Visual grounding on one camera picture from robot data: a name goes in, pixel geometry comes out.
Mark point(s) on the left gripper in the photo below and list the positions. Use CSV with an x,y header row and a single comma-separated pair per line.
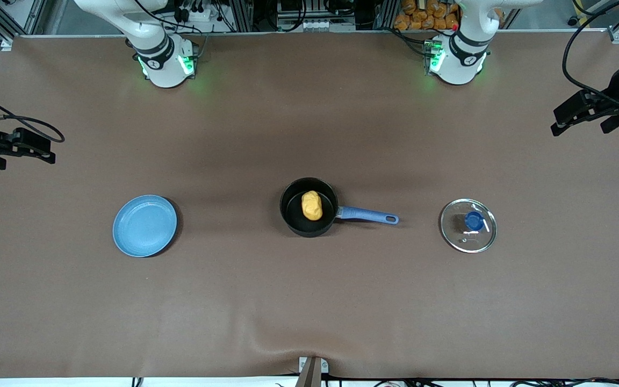
x,y
617,88

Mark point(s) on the glass lid blue knob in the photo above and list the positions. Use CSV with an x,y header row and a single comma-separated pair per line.
x,y
473,220

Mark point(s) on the yellow potato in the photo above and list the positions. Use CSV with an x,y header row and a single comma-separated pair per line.
x,y
311,205

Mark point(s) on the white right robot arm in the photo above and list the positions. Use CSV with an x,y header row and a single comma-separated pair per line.
x,y
164,64

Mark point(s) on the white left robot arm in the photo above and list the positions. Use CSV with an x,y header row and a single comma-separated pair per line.
x,y
460,64

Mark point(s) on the blue plate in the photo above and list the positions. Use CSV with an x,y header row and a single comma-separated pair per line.
x,y
145,226

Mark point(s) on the bag of orange items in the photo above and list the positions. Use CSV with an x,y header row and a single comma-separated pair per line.
x,y
427,16

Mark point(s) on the white power strip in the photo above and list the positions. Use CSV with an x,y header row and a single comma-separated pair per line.
x,y
307,24

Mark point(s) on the brown table mat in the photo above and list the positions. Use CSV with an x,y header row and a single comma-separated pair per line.
x,y
309,301

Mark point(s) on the metal clamp bracket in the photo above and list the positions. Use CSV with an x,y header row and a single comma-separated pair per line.
x,y
312,371

